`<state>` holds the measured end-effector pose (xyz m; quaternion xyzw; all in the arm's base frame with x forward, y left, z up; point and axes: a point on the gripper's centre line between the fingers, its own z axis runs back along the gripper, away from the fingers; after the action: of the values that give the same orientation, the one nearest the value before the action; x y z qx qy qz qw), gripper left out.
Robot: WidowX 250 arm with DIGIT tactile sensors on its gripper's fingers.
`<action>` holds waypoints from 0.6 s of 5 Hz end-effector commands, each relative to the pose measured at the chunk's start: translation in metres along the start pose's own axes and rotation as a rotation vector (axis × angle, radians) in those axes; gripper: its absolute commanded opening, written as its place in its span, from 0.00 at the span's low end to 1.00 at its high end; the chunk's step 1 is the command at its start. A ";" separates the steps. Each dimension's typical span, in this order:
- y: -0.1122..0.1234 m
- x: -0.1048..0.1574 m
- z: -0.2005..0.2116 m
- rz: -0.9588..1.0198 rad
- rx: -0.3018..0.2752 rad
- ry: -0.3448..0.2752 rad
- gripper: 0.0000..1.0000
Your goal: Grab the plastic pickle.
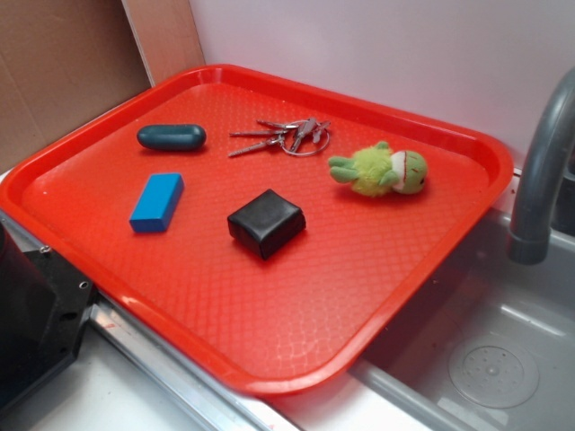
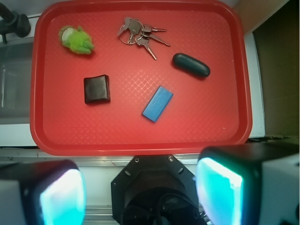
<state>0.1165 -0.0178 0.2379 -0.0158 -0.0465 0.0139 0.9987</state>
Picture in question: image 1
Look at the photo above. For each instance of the dark green plastic pickle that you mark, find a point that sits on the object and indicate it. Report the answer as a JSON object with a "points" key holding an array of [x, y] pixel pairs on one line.
{"points": [[177, 138]]}

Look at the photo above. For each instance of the black square pouch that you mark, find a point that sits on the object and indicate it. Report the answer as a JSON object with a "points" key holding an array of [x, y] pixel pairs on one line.
{"points": [[266, 223]]}

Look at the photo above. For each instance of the red plastic tray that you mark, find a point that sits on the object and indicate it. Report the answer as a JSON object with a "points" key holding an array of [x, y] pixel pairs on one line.
{"points": [[263, 327]]}

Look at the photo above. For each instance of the green plush toy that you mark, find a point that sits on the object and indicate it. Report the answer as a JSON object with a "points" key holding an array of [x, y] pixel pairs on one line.
{"points": [[378, 170]]}

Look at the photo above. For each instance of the blue rectangular block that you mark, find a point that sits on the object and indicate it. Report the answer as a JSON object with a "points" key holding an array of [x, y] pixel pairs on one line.
{"points": [[156, 204]]}

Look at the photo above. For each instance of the grey plastic sink basin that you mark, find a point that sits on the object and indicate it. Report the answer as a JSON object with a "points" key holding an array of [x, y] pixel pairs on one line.
{"points": [[485, 343]]}

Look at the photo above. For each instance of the grey toy faucet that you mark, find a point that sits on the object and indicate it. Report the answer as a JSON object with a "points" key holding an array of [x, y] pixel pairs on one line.
{"points": [[545, 194]]}

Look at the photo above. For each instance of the brown cardboard panel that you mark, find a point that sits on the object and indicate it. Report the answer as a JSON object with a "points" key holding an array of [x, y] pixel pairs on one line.
{"points": [[64, 63]]}

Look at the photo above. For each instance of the metal key bunch on ring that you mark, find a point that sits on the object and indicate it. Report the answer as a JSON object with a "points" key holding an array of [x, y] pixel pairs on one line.
{"points": [[299, 138]]}

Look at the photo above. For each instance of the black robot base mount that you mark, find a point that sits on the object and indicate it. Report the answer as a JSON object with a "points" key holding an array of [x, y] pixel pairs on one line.
{"points": [[45, 304]]}

